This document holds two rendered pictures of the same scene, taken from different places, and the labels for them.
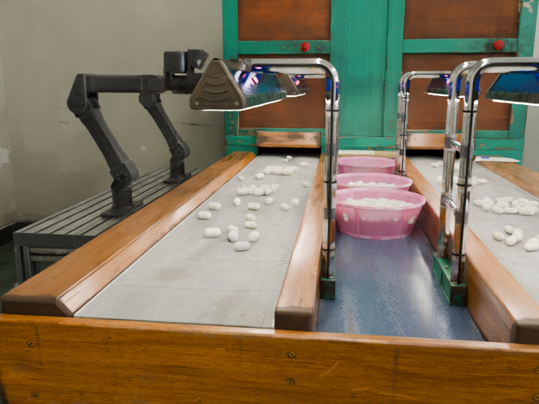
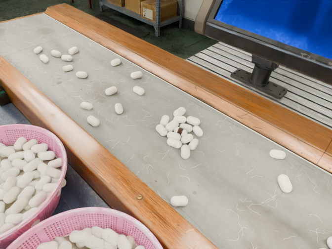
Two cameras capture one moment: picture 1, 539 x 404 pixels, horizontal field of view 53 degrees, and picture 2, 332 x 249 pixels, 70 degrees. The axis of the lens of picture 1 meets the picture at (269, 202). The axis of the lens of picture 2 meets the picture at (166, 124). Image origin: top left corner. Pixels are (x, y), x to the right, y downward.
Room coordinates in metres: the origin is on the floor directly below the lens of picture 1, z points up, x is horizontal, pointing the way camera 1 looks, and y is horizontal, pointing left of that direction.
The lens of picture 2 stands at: (1.85, -0.32, 1.15)
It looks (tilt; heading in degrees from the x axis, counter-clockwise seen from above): 44 degrees down; 123
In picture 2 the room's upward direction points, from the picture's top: 4 degrees clockwise
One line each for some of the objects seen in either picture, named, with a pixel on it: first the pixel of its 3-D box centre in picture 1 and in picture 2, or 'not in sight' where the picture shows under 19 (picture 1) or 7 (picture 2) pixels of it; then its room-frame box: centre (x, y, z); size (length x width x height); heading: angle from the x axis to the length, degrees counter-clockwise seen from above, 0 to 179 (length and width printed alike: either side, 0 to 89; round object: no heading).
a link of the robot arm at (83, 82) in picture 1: (119, 94); not in sight; (1.72, 0.47, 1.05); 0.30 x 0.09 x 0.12; 82
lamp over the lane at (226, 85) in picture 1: (251, 84); not in sight; (1.08, 0.04, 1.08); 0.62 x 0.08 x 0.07; 173
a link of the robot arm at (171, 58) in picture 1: (169, 70); not in sight; (1.70, 0.31, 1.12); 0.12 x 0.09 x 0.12; 82
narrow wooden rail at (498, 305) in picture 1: (427, 209); not in sight; (1.55, -0.47, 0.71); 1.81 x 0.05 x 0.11; 173
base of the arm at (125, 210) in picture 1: (122, 198); (261, 74); (1.72, 0.48, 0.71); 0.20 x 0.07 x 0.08; 172
